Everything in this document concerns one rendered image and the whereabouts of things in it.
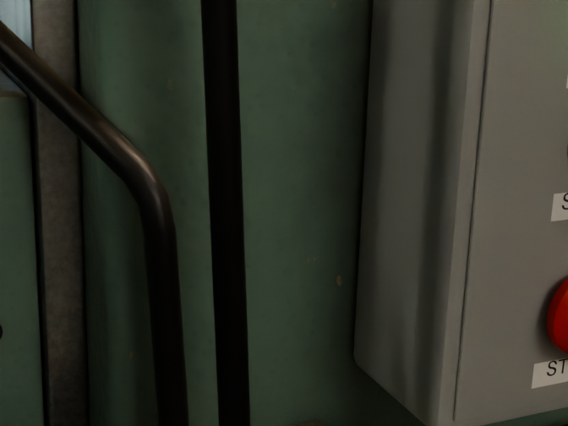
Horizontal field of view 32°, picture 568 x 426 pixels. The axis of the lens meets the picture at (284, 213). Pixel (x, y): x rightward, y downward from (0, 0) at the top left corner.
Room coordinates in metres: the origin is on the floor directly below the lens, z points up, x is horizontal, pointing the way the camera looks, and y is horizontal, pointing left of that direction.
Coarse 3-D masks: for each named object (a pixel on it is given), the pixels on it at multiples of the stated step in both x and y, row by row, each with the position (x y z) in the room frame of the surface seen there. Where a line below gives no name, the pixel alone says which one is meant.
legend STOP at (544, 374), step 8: (560, 360) 0.30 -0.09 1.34; (536, 368) 0.29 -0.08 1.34; (544, 368) 0.30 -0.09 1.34; (552, 368) 0.30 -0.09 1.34; (560, 368) 0.30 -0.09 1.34; (536, 376) 0.29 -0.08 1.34; (544, 376) 0.30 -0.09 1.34; (552, 376) 0.30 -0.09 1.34; (560, 376) 0.30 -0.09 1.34; (536, 384) 0.29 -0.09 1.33; (544, 384) 0.30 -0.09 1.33; (552, 384) 0.30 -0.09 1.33
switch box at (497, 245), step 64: (384, 0) 0.33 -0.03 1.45; (448, 0) 0.29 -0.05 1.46; (512, 0) 0.28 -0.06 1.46; (384, 64) 0.32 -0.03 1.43; (448, 64) 0.29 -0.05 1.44; (512, 64) 0.29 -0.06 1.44; (384, 128) 0.32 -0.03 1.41; (448, 128) 0.29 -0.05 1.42; (512, 128) 0.29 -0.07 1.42; (384, 192) 0.32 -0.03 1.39; (448, 192) 0.28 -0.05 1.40; (512, 192) 0.29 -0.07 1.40; (384, 256) 0.32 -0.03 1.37; (448, 256) 0.28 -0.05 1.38; (512, 256) 0.29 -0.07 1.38; (384, 320) 0.31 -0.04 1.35; (448, 320) 0.28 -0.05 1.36; (512, 320) 0.29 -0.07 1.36; (384, 384) 0.31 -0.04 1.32; (448, 384) 0.28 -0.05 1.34; (512, 384) 0.29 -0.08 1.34
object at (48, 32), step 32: (0, 0) 0.38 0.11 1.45; (32, 0) 0.32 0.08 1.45; (64, 0) 0.33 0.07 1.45; (32, 32) 0.32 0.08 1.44; (64, 32) 0.33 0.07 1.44; (0, 64) 0.39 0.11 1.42; (64, 64) 0.33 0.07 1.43; (32, 96) 0.33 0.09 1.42; (32, 128) 0.33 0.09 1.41; (64, 128) 0.33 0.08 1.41; (64, 160) 0.33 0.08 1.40; (64, 192) 0.33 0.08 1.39; (64, 224) 0.33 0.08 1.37; (64, 256) 0.33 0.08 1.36; (64, 288) 0.33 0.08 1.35; (64, 320) 0.33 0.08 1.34; (64, 352) 0.33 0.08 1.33; (64, 384) 0.33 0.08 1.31; (64, 416) 0.33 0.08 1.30
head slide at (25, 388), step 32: (0, 96) 0.33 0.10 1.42; (0, 128) 0.32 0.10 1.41; (0, 160) 0.32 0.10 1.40; (32, 160) 0.33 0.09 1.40; (0, 192) 0.32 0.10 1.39; (32, 192) 0.33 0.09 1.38; (0, 224) 0.32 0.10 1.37; (32, 224) 0.33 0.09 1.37; (0, 256) 0.32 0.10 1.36; (32, 256) 0.33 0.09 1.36; (0, 288) 0.32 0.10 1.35; (32, 288) 0.33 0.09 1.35; (0, 320) 0.32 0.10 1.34; (32, 320) 0.33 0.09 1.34; (0, 352) 0.32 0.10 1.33; (32, 352) 0.33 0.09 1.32; (0, 384) 0.32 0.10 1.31; (32, 384) 0.33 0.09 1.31; (0, 416) 0.32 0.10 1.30; (32, 416) 0.33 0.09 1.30
